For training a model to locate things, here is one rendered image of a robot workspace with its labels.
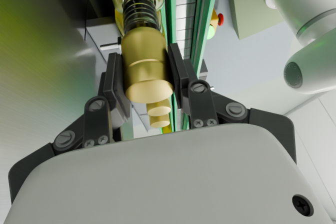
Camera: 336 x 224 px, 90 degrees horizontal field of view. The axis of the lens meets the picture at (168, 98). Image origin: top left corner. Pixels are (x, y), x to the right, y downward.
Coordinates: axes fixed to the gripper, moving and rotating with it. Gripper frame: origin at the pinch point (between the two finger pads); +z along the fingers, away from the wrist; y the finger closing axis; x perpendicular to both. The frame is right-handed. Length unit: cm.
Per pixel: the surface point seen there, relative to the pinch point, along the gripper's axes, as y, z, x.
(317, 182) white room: 361, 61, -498
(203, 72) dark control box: 21, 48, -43
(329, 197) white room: 361, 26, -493
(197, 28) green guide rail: 12.5, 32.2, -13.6
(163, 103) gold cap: 0.7, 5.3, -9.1
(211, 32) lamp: 19.5, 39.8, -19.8
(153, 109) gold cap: -0.8, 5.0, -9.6
